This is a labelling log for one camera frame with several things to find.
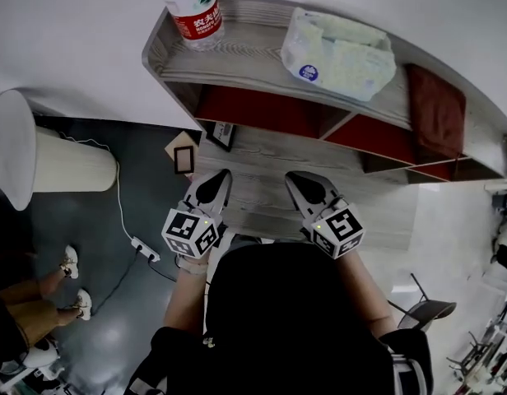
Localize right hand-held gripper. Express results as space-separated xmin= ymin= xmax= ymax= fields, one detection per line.
xmin=284 ymin=170 xmax=366 ymax=260

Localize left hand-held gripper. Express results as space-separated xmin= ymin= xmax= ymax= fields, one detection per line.
xmin=161 ymin=169 xmax=235 ymax=260

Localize black picture frame white print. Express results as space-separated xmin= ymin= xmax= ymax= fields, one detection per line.
xmin=205 ymin=122 xmax=239 ymax=153

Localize small black picture frame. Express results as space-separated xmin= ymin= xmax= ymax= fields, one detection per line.
xmin=173 ymin=146 xmax=196 ymax=176

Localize grey wooden shelf red compartments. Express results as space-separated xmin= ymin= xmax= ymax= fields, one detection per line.
xmin=141 ymin=0 xmax=507 ymax=187

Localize person's left forearm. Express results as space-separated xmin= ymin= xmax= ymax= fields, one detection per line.
xmin=162 ymin=255 xmax=212 ymax=337

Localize person's right forearm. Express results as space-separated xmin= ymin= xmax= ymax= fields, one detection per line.
xmin=333 ymin=248 xmax=398 ymax=337

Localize beige wooden board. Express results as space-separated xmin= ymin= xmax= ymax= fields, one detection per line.
xmin=163 ymin=129 xmax=202 ymax=165

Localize white wristband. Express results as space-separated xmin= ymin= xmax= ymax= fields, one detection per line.
xmin=174 ymin=255 xmax=210 ymax=278

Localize white power strip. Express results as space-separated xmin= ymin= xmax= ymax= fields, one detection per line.
xmin=130 ymin=236 xmax=161 ymax=263

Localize clear plastic tissue pack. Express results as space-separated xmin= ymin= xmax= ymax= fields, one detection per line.
xmin=280 ymin=6 xmax=398 ymax=103

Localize person's black shirt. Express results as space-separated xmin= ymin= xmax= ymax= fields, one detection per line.
xmin=124 ymin=239 xmax=435 ymax=395

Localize white ribbed cylinder stand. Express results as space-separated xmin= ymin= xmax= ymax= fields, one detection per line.
xmin=0 ymin=88 xmax=119 ymax=211

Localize dark red folded cloth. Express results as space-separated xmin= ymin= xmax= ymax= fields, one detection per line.
xmin=404 ymin=63 xmax=469 ymax=165

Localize clear water bottle red label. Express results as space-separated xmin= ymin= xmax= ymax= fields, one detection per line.
xmin=158 ymin=0 xmax=226 ymax=53

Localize black metal chair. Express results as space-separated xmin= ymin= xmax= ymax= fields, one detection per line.
xmin=386 ymin=272 xmax=458 ymax=337

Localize white rounded device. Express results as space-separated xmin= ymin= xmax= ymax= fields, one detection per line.
xmin=21 ymin=338 xmax=60 ymax=383

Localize white power cable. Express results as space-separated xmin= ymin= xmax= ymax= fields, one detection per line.
xmin=58 ymin=131 xmax=136 ymax=243

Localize black power cable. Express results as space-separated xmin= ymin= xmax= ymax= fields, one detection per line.
xmin=147 ymin=258 xmax=181 ymax=284
xmin=88 ymin=247 xmax=143 ymax=318

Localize metal frame rack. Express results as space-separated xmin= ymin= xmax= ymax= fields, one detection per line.
xmin=445 ymin=318 xmax=507 ymax=388

